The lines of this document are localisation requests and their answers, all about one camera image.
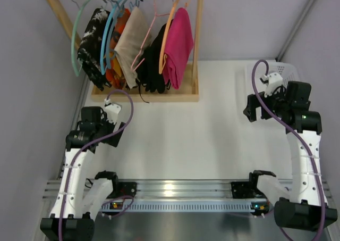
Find slotted cable duct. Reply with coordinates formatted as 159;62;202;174
100;200;269;213

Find aluminium mounting rail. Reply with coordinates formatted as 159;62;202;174
42;179;246;200

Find orange hanger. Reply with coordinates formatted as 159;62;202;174
158;0;191;74

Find beige trousers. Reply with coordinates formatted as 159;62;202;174
115;7;151;88

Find pink hanger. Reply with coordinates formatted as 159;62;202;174
131;0;169;72

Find magenta trousers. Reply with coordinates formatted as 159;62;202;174
161;7;193;90

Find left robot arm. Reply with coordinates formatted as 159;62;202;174
40;103;126;240

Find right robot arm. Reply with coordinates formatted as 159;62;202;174
243;81;338;231

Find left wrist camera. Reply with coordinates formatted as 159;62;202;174
104;99;122;124

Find white plastic basket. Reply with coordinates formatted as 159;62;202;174
244;61;300;95

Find black white patterned trousers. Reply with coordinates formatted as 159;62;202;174
77;8;111;91

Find green hanger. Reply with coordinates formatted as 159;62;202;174
71;0;107;78

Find orange patterned trousers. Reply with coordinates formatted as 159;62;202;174
105;9;131;89

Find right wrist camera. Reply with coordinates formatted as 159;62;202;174
260;72;283;97

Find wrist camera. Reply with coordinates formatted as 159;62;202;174
260;72;283;97
104;99;122;124

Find blue hanger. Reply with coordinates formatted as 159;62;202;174
106;0;144;69
99;0;128;76

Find wooden clothes rack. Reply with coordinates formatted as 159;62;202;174
46;0;203;103

